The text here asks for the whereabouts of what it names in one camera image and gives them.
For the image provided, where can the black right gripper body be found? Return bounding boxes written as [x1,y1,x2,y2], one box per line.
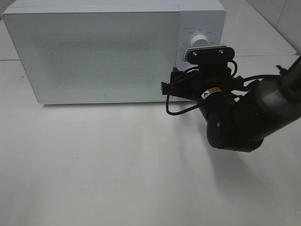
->
[173,62,242,101]

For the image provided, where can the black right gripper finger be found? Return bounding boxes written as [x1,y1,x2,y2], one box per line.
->
[170,67,185,81]
[161,82,175,96]

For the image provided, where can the white microwave door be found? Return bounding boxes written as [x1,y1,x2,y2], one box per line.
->
[4,12,179,104]

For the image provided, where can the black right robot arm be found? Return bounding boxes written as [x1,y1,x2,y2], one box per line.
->
[161,52,301,152]

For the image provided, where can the upper white power knob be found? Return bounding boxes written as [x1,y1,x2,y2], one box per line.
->
[190,34,209,48]

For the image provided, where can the white microwave oven body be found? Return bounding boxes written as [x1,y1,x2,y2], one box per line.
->
[2,0,226,104]

